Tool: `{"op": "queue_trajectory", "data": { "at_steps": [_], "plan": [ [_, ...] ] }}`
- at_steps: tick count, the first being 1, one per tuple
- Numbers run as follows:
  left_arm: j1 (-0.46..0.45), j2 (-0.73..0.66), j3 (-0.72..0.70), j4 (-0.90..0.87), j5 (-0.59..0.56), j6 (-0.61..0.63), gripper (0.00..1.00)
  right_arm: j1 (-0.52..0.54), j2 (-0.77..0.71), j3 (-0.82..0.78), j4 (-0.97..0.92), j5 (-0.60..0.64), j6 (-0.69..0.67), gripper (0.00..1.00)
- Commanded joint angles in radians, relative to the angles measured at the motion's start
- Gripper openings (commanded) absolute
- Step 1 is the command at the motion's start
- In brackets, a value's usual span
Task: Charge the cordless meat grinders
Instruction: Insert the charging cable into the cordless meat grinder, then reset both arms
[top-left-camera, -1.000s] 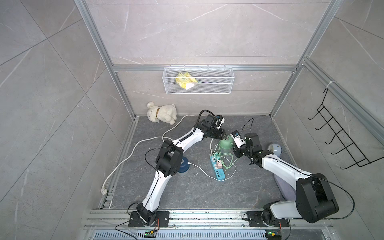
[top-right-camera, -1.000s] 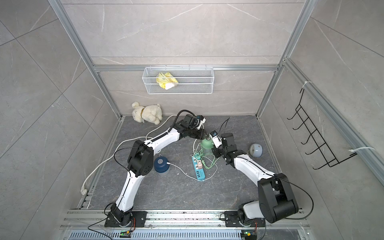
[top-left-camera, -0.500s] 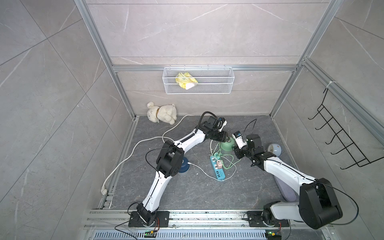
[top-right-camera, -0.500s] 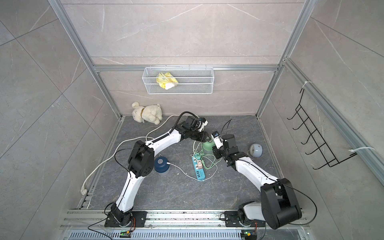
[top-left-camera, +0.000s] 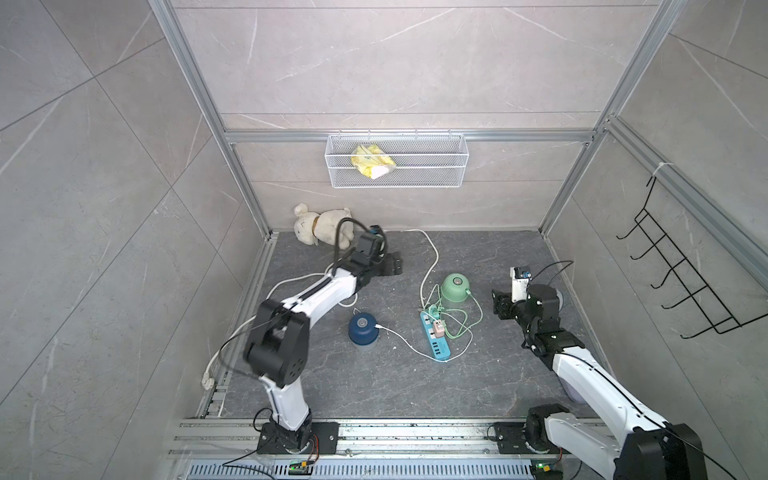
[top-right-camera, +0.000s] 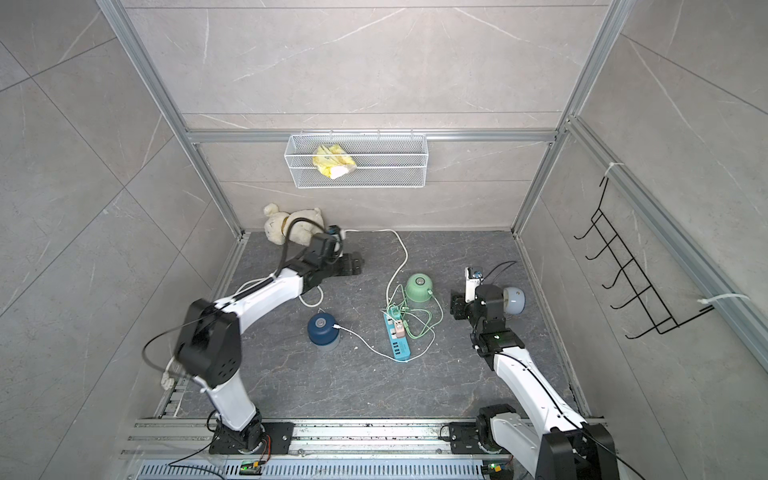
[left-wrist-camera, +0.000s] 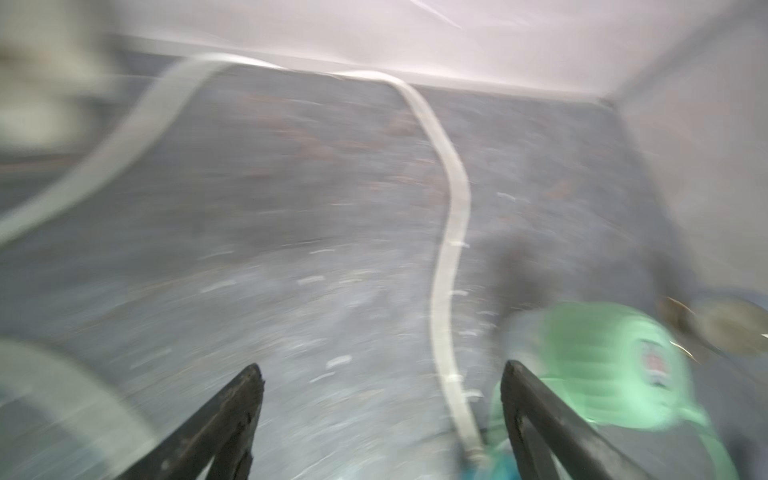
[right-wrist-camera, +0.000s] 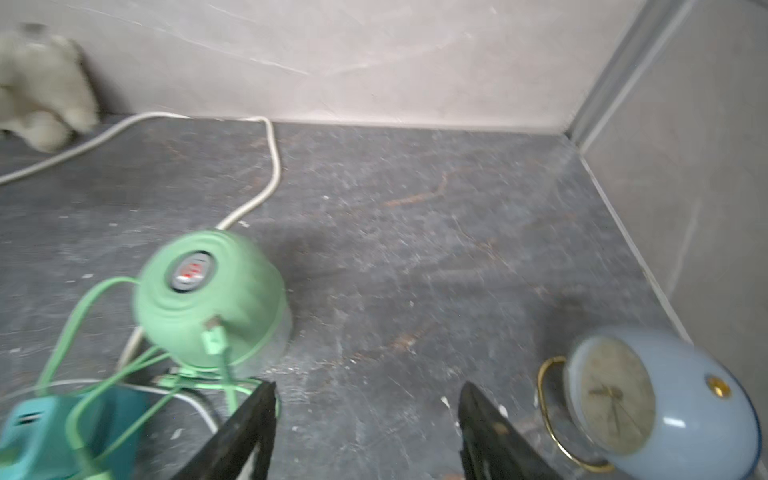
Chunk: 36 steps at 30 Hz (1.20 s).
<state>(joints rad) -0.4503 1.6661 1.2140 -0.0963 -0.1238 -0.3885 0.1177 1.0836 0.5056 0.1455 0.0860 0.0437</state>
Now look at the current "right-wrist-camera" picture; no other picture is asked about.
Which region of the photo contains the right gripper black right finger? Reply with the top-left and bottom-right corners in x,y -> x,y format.
458,382 -> 561,480

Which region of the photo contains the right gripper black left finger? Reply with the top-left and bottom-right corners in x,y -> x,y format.
172,382 -> 277,480

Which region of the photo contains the thin white USB cable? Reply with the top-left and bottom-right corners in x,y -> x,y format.
0,377 -> 220,434

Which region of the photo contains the green charging cable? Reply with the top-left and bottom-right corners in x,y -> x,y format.
32,277 -> 282,480

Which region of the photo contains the green cordless meat grinder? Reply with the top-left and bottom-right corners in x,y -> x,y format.
133,230 -> 293,376

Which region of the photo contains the teal power strip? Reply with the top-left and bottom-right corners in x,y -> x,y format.
78,386 -> 148,480

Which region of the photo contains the teal square charger block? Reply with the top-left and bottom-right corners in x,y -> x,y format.
1,396 -> 79,480

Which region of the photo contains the grey round alarm clock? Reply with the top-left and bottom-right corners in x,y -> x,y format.
537,327 -> 763,479

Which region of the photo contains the cream plush toy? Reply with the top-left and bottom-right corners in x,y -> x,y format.
1,24 -> 100,153

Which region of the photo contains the thick white power cord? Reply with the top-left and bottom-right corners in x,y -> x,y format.
0,110 -> 283,373

